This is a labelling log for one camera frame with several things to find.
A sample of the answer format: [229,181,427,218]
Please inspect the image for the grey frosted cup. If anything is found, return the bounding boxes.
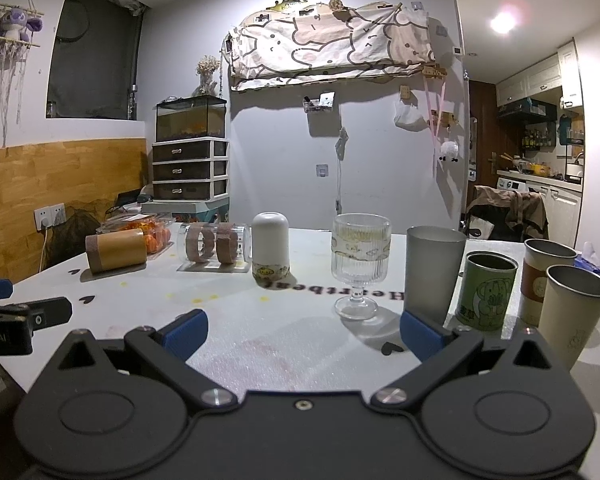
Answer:
[405,225,467,330]

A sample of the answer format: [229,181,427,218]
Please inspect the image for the cream paper cup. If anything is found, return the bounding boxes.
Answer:
[537,265,600,372]

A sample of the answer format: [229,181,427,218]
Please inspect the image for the clear glass cup brown bands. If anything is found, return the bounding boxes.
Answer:
[176,221,253,274]

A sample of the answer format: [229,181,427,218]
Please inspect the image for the purple plush toy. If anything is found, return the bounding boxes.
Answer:
[0,6,44,42]

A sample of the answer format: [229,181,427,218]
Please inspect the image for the white wall socket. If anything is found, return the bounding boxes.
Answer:
[33,202,67,232]

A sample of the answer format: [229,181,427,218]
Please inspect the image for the white plastic bag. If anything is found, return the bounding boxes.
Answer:
[393,98,427,129]

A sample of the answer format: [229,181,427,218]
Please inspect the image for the blue tissue pack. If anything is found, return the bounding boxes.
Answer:
[574,242,600,277]

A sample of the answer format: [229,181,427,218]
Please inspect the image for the vase of dried flowers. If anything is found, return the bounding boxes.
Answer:
[194,55,221,97]

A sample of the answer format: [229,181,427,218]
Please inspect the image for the glass fish tank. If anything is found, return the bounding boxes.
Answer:
[155,95,228,143]

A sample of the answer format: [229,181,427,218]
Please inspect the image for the white kitchen wall cabinets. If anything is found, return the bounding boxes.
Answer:
[495,40,583,109]

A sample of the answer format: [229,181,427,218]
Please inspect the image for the chair draped with clothes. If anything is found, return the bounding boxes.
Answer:
[466,185,550,243]

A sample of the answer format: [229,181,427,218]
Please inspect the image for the round ceiling light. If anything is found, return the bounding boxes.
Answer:
[489,10,518,36]

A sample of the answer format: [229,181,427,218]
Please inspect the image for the white cup yellow print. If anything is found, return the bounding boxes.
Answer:
[251,211,291,282]

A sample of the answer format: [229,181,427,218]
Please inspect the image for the white washing machine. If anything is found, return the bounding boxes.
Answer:
[495,176,543,196]

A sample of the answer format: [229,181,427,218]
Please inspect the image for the macrame wall hanging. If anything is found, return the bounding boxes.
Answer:
[0,0,46,150]

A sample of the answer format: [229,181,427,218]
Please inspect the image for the laptop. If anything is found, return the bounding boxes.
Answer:
[114,187,153,208]

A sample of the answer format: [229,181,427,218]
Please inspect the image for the white drawer unit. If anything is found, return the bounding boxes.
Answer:
[151,137,230,202]

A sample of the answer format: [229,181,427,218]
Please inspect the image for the steel cup brown sleeve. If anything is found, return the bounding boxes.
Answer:
[517,238,579,327]

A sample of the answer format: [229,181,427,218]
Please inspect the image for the clear box of oranges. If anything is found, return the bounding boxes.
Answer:
[100,212,176,261]

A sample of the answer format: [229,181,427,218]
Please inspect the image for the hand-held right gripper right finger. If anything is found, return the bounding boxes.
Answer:
[370,310,561,408]

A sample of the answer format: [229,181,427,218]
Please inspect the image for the printed cartoon cloth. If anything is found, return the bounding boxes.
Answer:
[226,1,437,92]

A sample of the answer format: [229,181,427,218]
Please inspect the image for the ribbed glass goblet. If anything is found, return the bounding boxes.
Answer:
[332,213,392,320]

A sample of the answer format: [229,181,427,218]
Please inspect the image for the bamboo cup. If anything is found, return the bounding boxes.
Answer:
[85,228,147,275]

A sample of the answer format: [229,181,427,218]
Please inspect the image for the dark mesh bag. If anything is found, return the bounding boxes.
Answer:
[44,208,102,270]

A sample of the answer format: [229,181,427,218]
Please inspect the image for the green printed cup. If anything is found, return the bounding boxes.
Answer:
[454,252,519,333]

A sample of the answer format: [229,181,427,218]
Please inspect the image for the dark window cover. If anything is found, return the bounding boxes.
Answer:
[46,0,148,121]

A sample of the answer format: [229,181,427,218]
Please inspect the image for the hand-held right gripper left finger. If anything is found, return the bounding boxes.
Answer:
[55,309,241,408]

